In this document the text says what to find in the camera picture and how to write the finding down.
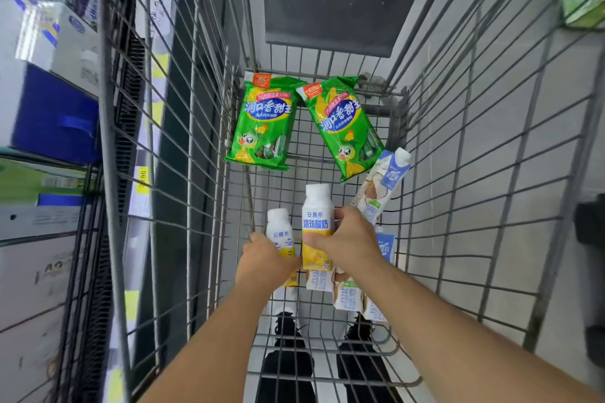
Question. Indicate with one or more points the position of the grey cardboard carton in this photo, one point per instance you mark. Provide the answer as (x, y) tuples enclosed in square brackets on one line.
[(33, 299)]

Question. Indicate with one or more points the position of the person's left forearm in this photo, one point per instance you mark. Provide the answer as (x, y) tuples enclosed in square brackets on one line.
[(217, 350)]

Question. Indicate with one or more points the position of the person's right hand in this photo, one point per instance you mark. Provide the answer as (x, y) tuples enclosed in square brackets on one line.
[(354, 244)]

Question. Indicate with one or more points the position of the black metal store shelf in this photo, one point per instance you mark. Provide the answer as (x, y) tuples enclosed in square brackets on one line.
[(101, 284)]

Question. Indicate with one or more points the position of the person's left black trouser leg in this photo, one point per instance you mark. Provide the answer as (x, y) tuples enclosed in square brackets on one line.
[(286, 376)]

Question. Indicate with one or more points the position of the person's right forearm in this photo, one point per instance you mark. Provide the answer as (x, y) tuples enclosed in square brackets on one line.
[(453, 346)]

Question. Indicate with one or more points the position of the person's black trouser leg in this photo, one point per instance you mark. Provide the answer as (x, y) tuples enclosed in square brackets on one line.
[(364, 374), (286, 376)]

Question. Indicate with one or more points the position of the row of yellow price tags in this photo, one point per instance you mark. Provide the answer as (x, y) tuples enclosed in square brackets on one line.
[(142, 180)]

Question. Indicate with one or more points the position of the green blue box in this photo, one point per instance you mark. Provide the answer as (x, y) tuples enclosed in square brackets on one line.
[(38, 183)]

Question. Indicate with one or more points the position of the green corn snack packet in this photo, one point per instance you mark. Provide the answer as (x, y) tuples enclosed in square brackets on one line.
[(264, 124), (342, 128)]

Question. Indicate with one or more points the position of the small white yellow yogurt bottle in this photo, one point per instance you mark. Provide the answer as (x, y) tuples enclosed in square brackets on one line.
[(279, 228)]

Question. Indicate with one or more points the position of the person's right black trouser leg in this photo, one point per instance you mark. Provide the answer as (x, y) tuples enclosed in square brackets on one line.
[(364, 374)]

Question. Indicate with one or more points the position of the tall white yellow yogurt bottle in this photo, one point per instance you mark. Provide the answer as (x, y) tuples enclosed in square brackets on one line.
[(317, 209)]

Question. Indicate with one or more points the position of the white blue coconut drink carton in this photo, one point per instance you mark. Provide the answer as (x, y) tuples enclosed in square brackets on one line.
[(380, 185)]

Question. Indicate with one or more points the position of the person's left hand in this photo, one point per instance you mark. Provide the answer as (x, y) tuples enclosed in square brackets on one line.
[(262, 265)]

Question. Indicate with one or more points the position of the person's right thumb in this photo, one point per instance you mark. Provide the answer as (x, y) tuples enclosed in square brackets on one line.
[(319, 241)]

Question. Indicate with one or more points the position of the person's left fingers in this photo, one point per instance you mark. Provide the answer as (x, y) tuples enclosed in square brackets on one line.
[(267, 243)]

